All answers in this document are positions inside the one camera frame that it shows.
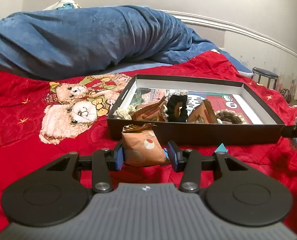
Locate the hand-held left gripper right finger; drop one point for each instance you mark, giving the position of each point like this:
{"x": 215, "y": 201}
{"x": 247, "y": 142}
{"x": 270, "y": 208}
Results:
{"x": 174, "y": 156}

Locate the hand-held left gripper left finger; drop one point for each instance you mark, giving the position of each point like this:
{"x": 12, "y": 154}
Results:
{"x": 119, "y": 156}

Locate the brown snack packet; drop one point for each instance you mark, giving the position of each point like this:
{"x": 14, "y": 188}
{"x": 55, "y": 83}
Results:
{"x": 202, "y": 113}
{"x": 148, "y": 112}
{"x": 141, "y": 150}

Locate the black cardboard box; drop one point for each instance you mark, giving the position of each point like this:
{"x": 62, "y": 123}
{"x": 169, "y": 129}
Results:
{"x": 188, "y": 135}

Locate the cream crochet scrunchie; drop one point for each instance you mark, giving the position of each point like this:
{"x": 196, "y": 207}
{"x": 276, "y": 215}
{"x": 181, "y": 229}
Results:
{"x": 123, "y": 112}

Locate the black scrunchie with white trim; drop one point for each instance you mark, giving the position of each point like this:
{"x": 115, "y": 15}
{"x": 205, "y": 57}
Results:
{"x": 176, "y": 110}

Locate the brown scrunchie with cream trim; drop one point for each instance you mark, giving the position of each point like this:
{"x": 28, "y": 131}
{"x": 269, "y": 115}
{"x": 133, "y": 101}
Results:
{"x": 229, "y": 117}

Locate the striped round object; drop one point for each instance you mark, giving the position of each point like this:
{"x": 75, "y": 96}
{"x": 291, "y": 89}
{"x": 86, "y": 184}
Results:
{"x": 286, "y": 95}

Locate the small teal object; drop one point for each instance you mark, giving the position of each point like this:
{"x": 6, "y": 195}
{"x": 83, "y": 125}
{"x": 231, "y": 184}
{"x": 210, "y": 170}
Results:
{"x": 221, "y": 148}

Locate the dark round stool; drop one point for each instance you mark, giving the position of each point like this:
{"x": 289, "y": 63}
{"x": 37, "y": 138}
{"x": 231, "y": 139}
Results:
{"x": 264, "y": 73}

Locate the colourful printed card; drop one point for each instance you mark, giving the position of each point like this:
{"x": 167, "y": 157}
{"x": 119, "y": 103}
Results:
{"x": 228, "y": 103}

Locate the light blue bed sheet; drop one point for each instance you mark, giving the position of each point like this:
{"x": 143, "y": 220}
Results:
{"x": 237, "y": 63}

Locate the red printed blanket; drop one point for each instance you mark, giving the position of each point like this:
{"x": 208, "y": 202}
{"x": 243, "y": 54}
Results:
{"x": 213, "y": 66}

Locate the blue fleece blanket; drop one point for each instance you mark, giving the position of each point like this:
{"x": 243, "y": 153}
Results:
{"x": 88, "y": 37}

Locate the white patterned pillow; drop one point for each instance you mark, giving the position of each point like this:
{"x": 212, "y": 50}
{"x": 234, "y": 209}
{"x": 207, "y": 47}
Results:
{"x": 63, "y": 5}

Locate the white bed frame rail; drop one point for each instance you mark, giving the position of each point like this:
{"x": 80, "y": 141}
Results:
{"x": 238, "y": 28}

